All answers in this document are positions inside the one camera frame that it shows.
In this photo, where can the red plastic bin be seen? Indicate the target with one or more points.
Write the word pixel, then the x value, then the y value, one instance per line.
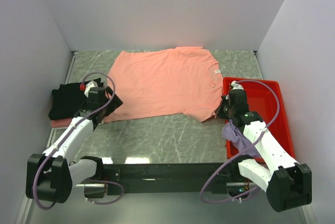
pixel 261 100

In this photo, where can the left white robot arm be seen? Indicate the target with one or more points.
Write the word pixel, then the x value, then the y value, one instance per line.
pixel 50 177

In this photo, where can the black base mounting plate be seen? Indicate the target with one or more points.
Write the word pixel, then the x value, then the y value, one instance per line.
pixel 172 178

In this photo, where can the folded pink t shirt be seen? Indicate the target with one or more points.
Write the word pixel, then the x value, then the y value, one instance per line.
pixel 61 123

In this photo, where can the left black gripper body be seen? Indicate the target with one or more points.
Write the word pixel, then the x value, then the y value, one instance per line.
pixel 114 104

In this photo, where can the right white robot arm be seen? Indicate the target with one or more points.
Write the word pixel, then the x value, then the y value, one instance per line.
pixel 287 183

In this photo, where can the salmon pink t shirt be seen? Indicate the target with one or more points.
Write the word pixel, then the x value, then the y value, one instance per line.
pixel 183 80

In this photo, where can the lavender t shirt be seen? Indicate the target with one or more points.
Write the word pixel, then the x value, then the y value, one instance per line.
pixel 235 137

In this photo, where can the folded black t shirt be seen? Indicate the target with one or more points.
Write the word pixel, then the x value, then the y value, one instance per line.
pixel 66 101

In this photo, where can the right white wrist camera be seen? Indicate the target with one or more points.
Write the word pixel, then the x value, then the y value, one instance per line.
pixel 234 85

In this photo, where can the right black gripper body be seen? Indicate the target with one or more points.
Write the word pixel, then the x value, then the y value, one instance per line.
pixel 226 111

